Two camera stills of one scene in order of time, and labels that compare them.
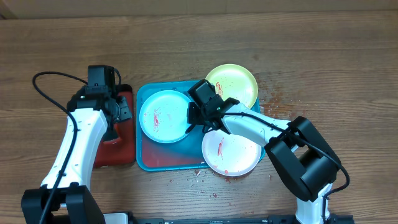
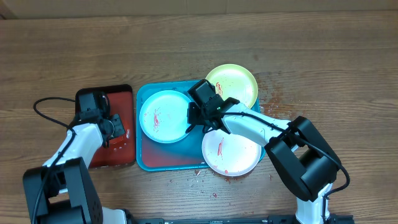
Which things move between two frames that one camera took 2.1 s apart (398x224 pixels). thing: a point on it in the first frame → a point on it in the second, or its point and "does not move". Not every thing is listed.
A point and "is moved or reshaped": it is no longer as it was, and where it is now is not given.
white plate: (230, 155) does not move
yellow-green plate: (234, 81) does not move
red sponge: (117, 142) is moved or reshaped
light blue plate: (163, 116) does not move
